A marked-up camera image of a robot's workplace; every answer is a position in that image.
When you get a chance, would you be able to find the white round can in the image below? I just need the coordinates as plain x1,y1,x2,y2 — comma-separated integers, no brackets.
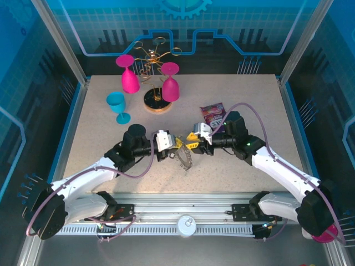
176,214,197,238

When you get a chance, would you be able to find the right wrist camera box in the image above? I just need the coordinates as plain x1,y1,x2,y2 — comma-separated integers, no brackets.
192,121,214,145

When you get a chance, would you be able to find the blue plastic goblet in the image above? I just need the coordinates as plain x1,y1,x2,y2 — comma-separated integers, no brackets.
106,91,131,125

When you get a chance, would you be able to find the pink cup outside table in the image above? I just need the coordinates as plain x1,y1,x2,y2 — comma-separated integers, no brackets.
301,224,341,244

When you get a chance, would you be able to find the pink plastic goblet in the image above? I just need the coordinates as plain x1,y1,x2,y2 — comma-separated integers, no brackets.
160,62,180,103
115,54,140,94

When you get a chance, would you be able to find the aluminium frame post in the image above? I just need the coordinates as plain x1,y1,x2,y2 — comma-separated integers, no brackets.
30,0,91,85
277,0,335,86

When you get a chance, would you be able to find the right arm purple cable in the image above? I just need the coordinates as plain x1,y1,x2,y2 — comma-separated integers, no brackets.
207,102,346,245

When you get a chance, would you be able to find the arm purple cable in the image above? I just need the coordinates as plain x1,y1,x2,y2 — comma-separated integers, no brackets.
25,132,156,243
207,102,346,245

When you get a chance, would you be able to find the aluminium front rail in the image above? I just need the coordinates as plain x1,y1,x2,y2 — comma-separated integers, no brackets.
63,192,331,226

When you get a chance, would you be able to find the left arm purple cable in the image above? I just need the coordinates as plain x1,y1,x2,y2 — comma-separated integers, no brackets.
25,132,156,243

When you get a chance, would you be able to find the metal keyring disc with rings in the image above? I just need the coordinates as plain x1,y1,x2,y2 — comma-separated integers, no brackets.
169,146,195,173

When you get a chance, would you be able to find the purple candy bag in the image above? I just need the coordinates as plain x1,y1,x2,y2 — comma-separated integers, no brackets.
200,102,231,129

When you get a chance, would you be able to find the white slotted cable duct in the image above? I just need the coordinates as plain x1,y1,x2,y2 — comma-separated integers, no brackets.
59,224,256,237

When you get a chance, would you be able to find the gold wire glass rack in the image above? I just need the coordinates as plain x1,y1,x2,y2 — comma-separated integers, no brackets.
132,37,182,114

